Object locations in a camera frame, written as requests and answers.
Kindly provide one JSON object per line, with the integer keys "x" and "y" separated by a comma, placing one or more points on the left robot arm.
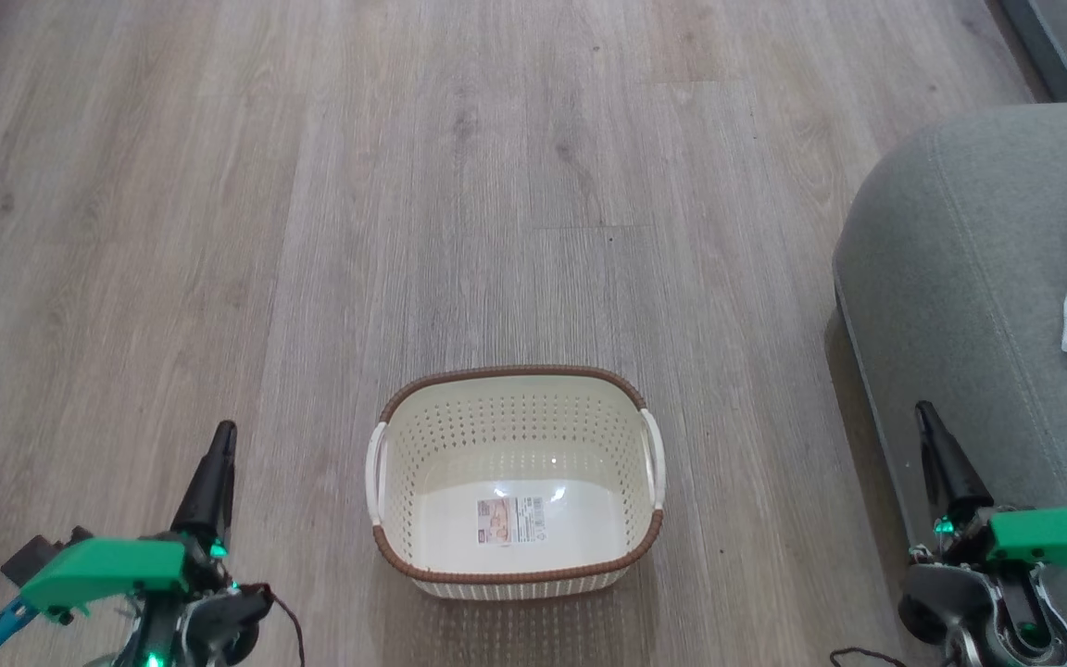
{"x": 163, "y": 639}

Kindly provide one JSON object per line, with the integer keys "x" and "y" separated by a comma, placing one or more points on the cream perforated laundry basket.
{"x": 515, "y": 463}

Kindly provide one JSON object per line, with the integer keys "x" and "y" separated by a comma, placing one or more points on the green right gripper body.
{"x": 1052, "y": 542}

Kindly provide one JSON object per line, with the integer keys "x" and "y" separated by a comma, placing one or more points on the grey sofa seat module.
{"x": 978, "y": 306}
{"x": 1066, "y": 42}

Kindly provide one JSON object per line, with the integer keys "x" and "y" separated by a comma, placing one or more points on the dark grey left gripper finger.
{"x": 198, "y": 496}
{"x": 222, "y": 491}

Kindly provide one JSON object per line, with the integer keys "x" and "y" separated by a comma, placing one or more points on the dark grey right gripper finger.
{"x": 960, "y": 482}
{"x": 934, "y": 472}

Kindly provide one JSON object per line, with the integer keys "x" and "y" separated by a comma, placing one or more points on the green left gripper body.
{"x": 107, "y": 567}

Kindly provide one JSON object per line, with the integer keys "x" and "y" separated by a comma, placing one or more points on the printed basket label sticker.
{"x": 510, "y": 522}

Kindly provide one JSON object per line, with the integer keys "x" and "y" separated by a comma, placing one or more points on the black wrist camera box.
{"x": 33, "y": 556}

